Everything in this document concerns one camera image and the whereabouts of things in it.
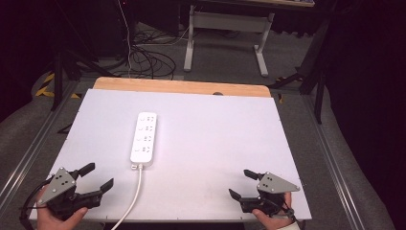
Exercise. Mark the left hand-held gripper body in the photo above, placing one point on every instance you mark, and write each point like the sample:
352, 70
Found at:
59, 187

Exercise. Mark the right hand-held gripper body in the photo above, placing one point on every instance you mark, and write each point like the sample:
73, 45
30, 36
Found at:
271, 188

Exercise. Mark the person's right hand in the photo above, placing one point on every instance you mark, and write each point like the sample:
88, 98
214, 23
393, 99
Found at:
271, 220

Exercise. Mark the person's left hand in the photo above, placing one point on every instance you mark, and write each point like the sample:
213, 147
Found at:
52, 220

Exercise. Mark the white board sheet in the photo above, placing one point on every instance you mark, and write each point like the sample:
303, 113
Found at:
207, 153

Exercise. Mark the white power strip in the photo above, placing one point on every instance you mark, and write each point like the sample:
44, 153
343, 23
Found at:
143, 138

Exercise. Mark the yellow black floor tape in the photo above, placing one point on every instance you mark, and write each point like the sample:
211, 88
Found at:
48, 89

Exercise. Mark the black tripod stand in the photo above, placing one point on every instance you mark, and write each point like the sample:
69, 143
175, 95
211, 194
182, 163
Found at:
59, 76

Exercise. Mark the black metal stand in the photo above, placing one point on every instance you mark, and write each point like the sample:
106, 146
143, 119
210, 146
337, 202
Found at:
319, 83

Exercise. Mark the black curtain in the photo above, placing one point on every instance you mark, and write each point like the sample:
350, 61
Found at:
370, 80

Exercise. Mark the wooden desk top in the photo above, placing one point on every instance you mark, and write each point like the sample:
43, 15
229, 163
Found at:
274, 2

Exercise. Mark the aluminium floor rail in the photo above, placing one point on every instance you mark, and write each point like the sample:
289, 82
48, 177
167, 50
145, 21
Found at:
332, 166
32, 150

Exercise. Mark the white metal desk frame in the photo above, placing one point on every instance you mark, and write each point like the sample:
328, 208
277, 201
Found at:
228, 20

